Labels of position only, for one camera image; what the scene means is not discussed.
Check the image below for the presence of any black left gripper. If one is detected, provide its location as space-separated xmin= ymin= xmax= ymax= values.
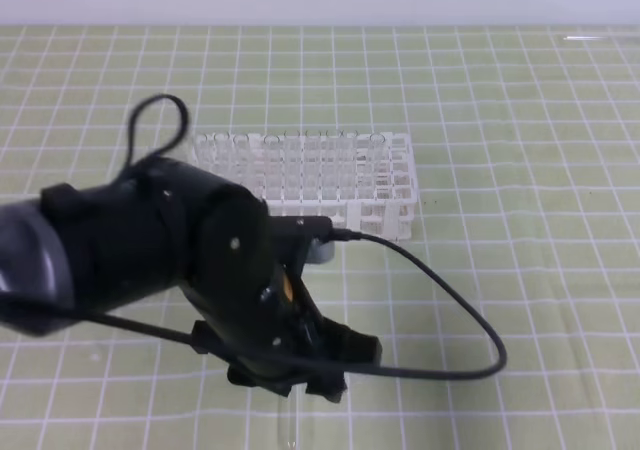
xmin=185 ymin=181 xmax=382 ymax=404

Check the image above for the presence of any clear glass test tube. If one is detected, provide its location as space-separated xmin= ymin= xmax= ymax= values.
xmin=277 ymin=387 xmax=301 ymax=450

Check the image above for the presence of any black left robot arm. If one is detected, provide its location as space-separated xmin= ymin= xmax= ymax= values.
xmin=1 ymin=158 xmax=382 ymax=403

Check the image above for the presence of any white test tube rack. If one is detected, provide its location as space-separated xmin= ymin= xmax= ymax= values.
xmin=189 ymin=129 xmax=418 ymax=241

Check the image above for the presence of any clear tube at rack right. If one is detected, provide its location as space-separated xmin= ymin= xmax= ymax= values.
xmin=368 ymin=133 xmax=386 ymax=190

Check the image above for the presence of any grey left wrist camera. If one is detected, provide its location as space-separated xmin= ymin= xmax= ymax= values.
xmin=305 ymin=238 xmax=335 ymax=265

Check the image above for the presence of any black left camera cable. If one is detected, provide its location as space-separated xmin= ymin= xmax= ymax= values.
xmin=84 ymin=92 xmax=508 ymax=383

